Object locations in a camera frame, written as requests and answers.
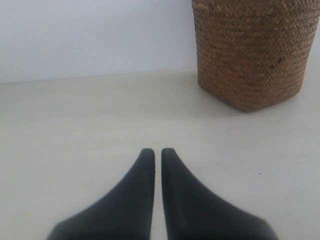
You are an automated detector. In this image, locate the brown woven wicker basket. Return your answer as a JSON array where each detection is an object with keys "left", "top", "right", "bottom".
[{"left": 191, "top": 0, "right": 320, "bottom": 112}]

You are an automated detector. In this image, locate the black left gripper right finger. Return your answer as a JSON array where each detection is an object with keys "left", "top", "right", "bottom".
[{"left": 161, "top": 148, "right": 277, "bottom": 240}]

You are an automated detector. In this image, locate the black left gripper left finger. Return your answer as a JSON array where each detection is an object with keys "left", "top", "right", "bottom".
[{"left": 47, "top": 148, "right": 155, "bottom": 240}]

